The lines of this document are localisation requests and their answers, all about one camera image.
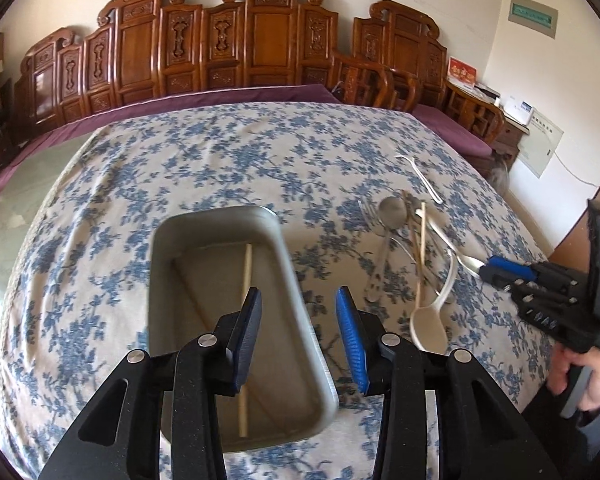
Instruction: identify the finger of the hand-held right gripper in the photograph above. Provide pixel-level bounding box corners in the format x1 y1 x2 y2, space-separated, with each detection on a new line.
486 256 589 292
480 266 600 354

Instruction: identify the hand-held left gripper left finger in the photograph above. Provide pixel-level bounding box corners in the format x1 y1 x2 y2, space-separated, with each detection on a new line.
37 286 264 480

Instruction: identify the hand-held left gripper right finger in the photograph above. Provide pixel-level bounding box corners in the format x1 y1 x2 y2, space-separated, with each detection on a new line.
335 286 563 480

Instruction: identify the slim metal spoon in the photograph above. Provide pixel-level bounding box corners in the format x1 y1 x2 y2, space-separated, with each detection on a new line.
425 212 487 277

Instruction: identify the wooden chopstick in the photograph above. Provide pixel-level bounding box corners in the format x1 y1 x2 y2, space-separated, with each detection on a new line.
414 201 429 308
401 190 431 281
237 242 254 439

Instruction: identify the large white plastic spoon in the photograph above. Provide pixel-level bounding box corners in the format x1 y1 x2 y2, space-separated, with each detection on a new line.
410 250 459 354

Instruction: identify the grey rectangular tray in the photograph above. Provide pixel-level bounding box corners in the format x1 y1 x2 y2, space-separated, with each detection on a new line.
147 205 340 456

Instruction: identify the grey furry object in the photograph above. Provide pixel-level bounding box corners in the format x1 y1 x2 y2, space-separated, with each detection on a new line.
489 159 512 194

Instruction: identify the metal fork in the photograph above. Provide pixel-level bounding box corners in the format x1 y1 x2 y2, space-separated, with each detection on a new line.
357 199 421 267

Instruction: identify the white electrical box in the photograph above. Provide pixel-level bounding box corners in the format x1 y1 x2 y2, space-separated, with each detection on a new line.
517 120 565 179

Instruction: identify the round metal spoon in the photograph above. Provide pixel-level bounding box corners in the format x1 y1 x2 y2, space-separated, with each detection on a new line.
364 196 407 305

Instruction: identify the blue floral blanket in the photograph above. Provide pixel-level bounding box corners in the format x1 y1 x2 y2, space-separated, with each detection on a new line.
0 105 556 480

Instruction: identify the red box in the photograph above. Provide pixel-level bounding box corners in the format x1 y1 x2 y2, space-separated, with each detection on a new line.
447 57 479 86

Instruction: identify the wooden armchair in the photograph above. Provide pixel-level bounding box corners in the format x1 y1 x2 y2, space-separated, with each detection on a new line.
387 67 424 114
330 55 397 110

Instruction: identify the carved wooden headboard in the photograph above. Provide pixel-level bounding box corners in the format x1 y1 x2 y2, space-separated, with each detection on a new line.
352 0 449 107
202 0 339 97
12 27 116 133
97 0 204 111

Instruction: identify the white cable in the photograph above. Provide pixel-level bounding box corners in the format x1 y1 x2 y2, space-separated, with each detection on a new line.
550 144 600 190

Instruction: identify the grey wall panel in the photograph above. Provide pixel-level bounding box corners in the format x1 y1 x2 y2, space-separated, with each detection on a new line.
508 0 559 39

